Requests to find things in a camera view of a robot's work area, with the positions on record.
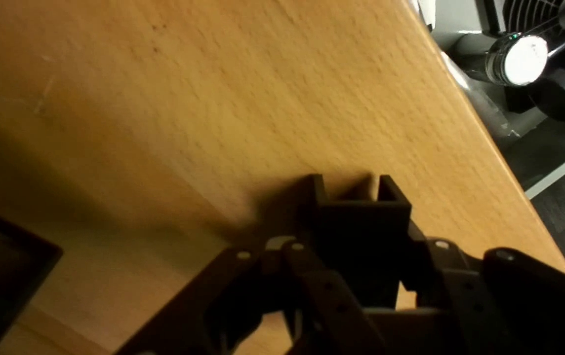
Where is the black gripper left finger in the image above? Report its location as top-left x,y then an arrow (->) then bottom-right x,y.
116,242 -> 387,355

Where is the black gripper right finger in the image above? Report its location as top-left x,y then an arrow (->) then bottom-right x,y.
418,238 -> 565,355

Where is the black plastic bracket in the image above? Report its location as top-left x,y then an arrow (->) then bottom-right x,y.
302,173 -> 412,307

